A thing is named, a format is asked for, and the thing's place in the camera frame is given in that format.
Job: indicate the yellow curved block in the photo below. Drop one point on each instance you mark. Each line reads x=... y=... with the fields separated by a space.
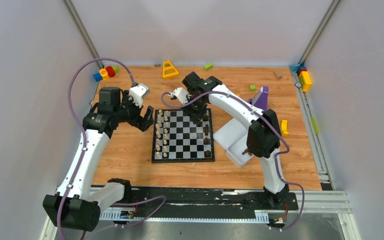
x=284 y=127

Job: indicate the brown chess piece long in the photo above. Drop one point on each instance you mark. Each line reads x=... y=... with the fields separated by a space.
x=206 y=129

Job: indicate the white tin box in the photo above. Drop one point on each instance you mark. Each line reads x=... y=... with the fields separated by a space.
x=235 y=153

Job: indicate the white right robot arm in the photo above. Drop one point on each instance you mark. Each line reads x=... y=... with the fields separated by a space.
x=263 y=132

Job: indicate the green block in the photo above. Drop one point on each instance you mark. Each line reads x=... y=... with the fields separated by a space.
x=208 y=66

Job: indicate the blue cube block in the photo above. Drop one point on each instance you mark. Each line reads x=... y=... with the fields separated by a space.
x=97 y=77

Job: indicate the yellow cylinder block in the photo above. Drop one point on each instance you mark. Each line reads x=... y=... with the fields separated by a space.
x=104 y=74

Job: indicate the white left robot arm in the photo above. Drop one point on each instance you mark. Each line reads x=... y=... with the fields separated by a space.
x=74 y=206

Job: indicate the yellow lego brick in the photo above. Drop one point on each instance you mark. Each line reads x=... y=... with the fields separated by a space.
x=305 y=80

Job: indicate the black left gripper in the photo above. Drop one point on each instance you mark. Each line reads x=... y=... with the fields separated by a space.
x=139 y=117

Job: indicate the small green cube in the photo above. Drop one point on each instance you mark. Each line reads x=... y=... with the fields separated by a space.
x=252 y=88

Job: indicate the black white chess board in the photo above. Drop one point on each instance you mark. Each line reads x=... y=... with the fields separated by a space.
x=177 y=139

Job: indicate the green lego brick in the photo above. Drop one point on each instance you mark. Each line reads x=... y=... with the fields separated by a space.
x=116 y=69

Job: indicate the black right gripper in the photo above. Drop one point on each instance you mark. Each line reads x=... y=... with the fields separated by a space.
x=197 y=116

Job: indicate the purple toy stand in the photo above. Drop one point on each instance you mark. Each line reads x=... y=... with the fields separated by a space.
x=260 y=100

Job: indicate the wooden brown block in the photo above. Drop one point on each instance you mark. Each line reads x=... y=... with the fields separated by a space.
x=278 y=75

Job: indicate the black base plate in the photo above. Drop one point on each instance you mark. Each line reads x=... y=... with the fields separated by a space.
x=254 y=199

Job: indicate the red cylinder block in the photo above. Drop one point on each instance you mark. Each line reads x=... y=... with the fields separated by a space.
x=110 y=71

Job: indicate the yellow triangle toy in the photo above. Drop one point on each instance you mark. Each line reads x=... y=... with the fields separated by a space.
x=169 y=70

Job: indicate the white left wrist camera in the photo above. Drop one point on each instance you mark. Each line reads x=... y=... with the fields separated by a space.
x=138 y=93

